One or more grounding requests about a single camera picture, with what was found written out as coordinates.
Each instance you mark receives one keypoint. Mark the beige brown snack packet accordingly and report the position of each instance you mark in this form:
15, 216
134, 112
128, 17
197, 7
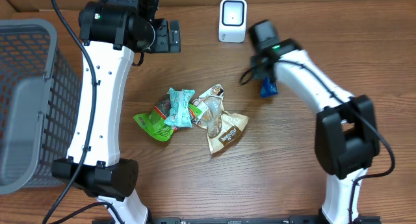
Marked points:
222, 127

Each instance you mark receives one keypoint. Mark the grey plastic mesh basket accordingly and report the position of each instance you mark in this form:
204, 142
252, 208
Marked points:
40, 95

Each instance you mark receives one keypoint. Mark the blue snack bar wrapper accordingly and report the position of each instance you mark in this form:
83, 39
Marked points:
268, 88

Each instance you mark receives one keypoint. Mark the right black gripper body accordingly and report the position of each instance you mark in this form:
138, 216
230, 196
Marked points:
257, 72

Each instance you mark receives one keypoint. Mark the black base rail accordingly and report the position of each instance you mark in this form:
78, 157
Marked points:
290, 220

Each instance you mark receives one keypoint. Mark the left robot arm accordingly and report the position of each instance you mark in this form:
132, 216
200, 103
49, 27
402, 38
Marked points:
112, 32

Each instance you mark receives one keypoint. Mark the white barcode scanner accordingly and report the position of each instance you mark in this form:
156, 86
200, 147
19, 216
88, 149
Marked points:
232, 21

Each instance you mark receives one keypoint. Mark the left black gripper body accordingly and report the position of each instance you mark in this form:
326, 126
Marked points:
161, 37

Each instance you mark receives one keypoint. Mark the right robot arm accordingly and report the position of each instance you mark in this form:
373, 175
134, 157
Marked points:
345, 141

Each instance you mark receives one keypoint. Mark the light teal snack packet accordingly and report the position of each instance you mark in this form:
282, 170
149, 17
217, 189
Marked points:
179, 115

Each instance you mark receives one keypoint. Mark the green snack packet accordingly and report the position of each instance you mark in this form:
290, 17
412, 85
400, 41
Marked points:
153, 122

